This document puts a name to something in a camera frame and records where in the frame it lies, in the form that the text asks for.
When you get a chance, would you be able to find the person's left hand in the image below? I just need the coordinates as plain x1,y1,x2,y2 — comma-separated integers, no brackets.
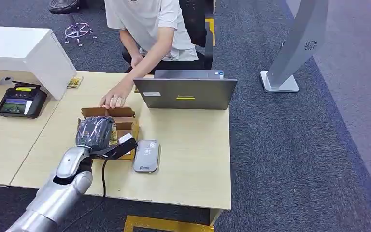
130,54,144,69

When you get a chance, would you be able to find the person's right hand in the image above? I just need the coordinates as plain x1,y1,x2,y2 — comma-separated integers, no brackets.
98,82,134,110

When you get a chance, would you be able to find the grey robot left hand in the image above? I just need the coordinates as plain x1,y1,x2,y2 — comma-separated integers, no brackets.
75,116,116,152

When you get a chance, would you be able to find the wooden card box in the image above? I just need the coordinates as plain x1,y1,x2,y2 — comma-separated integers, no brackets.
77,106,140,161

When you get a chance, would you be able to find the person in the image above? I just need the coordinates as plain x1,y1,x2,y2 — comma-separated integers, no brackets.
98,0,205,110

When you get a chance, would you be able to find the small printed card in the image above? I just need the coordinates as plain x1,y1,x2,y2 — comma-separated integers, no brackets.
66,76,84,89

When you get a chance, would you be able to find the grey card reader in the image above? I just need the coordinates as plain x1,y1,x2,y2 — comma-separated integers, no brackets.
132,139,160,173

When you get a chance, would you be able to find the grey laptop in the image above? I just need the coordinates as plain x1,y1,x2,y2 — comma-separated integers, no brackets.
133,69,238,111

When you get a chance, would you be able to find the black office chair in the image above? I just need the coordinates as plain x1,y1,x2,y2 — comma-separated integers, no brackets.
121,0,214,72

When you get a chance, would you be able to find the black payment terminal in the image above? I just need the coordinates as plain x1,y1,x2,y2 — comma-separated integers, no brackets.
0,84,48,119

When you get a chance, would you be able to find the white cabinet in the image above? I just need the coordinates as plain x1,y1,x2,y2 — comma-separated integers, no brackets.
0,25,77,101

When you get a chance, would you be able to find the yellow floor tape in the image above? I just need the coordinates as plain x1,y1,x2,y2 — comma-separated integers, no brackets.
204,18,216,47
124,215,215,232

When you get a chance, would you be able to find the black stool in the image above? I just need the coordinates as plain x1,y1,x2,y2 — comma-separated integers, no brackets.
48,0,98,47

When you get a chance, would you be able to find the grey kiosk stand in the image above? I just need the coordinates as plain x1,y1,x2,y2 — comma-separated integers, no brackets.
260,0,330,93

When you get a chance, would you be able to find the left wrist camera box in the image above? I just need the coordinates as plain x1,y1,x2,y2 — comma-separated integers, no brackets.
102,133,139,161

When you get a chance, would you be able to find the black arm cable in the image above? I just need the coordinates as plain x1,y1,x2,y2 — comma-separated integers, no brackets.
100,158,108,198

